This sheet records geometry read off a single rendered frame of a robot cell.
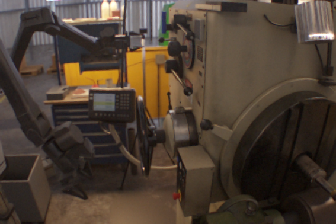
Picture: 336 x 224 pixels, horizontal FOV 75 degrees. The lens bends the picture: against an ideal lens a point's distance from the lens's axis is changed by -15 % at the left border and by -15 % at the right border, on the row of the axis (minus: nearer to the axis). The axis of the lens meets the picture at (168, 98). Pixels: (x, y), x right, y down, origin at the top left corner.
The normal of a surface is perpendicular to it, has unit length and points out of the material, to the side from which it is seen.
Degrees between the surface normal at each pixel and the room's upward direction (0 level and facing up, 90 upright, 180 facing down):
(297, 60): 90
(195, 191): 90
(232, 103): 90
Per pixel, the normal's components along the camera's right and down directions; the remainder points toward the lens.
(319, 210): 0.09, -0.66
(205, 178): 0.18, 0.36
